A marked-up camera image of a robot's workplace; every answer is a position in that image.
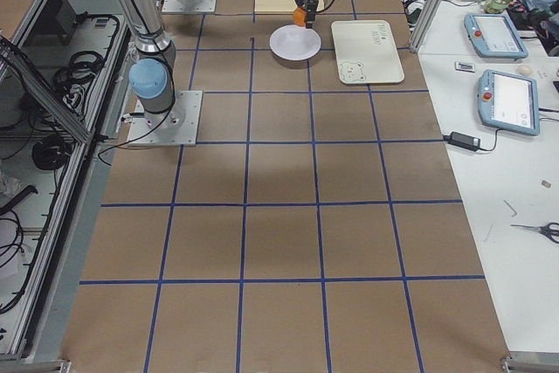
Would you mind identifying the orange fruit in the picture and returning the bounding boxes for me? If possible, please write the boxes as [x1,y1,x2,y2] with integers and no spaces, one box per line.
[293,7,307,28]

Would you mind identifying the cream bear tray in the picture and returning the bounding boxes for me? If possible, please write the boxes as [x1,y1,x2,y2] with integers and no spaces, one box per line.
[331,20,404,85]

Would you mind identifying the white round plate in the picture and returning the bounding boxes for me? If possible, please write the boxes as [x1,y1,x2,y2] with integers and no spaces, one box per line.
[269,24,321,61]

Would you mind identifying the small white card box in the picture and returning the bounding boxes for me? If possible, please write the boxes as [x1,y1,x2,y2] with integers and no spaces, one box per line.
[454,61,475,73]

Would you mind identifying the far blue teach pendant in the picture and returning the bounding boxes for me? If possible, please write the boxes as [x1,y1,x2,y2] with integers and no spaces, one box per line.
[463,13,528,59]

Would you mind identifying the blue teach pendant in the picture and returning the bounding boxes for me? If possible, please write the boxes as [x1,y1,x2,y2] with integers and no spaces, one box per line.
[477,69,541,136]
[463,13,528,59]

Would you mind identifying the black power adapter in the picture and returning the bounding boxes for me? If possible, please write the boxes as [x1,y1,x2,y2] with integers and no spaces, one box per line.
[446,131,480,151]

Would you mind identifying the near blue teach pendant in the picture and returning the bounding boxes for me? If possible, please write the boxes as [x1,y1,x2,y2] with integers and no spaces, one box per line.
[477,69,541,136]

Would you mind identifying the beige egg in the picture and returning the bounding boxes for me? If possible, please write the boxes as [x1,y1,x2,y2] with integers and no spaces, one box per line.
[517,65,533,76]

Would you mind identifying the metal hex key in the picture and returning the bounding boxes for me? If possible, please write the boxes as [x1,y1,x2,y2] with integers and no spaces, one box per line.
[503,200,518,218]

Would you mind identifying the black scissors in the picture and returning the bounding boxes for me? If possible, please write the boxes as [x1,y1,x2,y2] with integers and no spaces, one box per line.
[511,222,559,244]

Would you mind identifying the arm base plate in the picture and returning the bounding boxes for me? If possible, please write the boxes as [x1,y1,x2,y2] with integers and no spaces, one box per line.
[127,90,203,148]
[162,0,217,15]

